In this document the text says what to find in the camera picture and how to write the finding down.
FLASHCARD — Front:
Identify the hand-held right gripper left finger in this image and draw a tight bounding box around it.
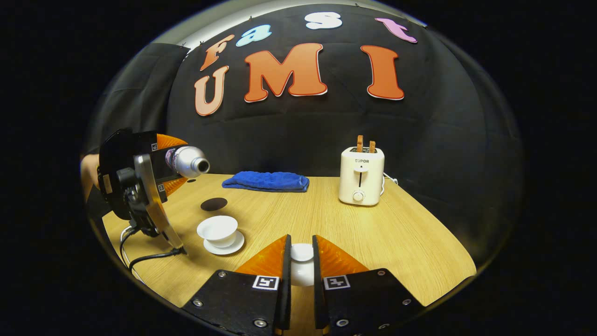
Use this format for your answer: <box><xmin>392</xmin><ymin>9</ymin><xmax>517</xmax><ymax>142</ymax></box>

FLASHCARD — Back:
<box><xmin>182</xmin><ymin>235</ymin><xmax>292</xmax><ymax>336</ymax></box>

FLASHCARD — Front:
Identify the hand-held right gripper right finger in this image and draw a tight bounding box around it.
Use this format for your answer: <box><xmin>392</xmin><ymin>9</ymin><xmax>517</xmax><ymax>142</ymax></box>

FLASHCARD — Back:
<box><xmin>312</xmin><ymin>235</ymin><xmax>425</xmax><ymax>336</ymax></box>

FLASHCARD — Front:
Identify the white teacup lid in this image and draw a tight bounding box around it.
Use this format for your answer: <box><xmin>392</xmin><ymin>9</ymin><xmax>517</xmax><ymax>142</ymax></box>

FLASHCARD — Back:
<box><xmin>290</xmin><ymin>243</ymin><xmax>315</xmax><ymax>287</ymax></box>

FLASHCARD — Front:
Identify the silver water bottle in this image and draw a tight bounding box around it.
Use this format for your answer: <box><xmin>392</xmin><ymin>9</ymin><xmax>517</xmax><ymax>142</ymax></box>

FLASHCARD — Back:
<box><xmin>164</xmin><ymin>146</ymin><xmax>210</xmax><ymax>179</ymax></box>

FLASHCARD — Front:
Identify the white teacup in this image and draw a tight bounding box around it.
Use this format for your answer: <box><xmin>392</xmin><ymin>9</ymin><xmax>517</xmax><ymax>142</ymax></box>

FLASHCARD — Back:
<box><xmin>196</xmin><ymin>215</ymin><xmax>238</xmax><ymax>248</ymax></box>

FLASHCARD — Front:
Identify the white saucer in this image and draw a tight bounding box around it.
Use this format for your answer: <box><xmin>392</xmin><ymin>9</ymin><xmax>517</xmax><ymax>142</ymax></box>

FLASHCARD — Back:
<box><xmin>203</xmin><ymin>230</ymin><xmax>245</xmax><ymax>255</ymax></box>

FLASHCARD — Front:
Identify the blue towel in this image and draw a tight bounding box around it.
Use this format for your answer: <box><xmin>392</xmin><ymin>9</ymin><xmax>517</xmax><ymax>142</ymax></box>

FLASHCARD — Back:
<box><xmin>222</xmin><ymin>171</ymin><xmax>310</xmax><ymax>193</ymax></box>

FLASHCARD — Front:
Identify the white toaster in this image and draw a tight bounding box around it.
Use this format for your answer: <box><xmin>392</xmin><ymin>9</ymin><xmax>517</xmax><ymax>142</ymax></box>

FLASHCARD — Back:
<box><xmin>339</xmin><ymin>147</ymin><xmax>386</xmax><ymax>206</ymax></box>

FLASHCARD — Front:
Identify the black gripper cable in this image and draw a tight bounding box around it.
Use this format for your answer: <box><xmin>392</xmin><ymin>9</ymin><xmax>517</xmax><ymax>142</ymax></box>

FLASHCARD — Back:
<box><xmin>119</xmin><ymin>225</ymin><xmax>188</xmax><ymax>280</ymax></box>

